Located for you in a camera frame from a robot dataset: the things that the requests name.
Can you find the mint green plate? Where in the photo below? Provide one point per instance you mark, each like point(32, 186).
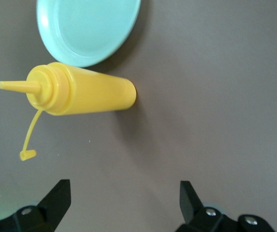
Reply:
point(87, 29)

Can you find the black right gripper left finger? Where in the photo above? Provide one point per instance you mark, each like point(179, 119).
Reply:
point(44, 217)

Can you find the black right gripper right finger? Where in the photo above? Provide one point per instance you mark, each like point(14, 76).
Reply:
point(201, 222)

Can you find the brown table cloth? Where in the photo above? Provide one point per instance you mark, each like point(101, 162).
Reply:
point(201, 120)

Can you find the yellow squeeze bottle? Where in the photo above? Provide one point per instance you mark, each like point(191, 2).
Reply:
point(92, 94)

